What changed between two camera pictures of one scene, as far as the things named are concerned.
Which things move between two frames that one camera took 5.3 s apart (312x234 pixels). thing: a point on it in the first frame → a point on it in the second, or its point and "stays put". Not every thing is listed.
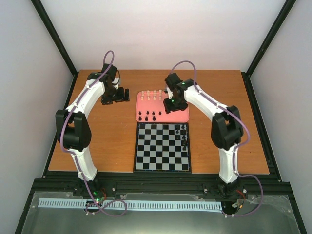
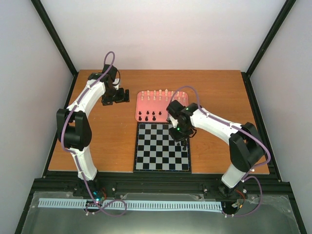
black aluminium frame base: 81,202 stays put
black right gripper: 168,107 → 177,138
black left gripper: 121,97 stays put
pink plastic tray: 149,107 stays put
